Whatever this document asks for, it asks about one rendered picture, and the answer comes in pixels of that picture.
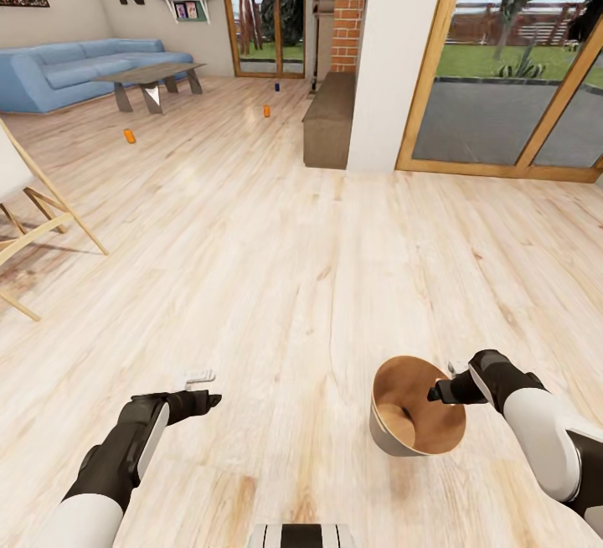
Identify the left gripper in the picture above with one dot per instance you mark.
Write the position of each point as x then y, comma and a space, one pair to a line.
196, 403

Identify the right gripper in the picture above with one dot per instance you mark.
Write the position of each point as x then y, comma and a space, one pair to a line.
453, 391

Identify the sofa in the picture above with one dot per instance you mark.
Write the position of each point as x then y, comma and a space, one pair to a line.
47, 78

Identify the door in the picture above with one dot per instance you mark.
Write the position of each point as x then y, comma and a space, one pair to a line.
268, 37
510, 88

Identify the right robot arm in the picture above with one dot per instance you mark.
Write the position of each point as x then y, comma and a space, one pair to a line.
563, 449

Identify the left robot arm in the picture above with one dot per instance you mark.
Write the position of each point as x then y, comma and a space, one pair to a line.
91, 512

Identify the trash can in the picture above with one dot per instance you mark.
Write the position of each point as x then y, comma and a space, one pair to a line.
402, 420

